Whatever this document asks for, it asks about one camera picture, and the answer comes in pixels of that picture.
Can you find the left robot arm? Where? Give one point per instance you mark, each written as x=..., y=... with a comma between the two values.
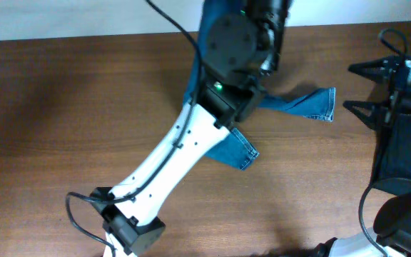
x=236, y=50

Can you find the blue denim jeans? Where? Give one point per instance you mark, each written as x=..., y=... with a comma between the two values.
x=236, y=150

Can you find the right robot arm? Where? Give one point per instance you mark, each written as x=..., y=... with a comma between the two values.
x=390, y=234

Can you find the black folded garment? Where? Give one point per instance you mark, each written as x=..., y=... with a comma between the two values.
x=394, y=155

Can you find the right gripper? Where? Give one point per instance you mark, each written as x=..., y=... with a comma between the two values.
x=381, y=111

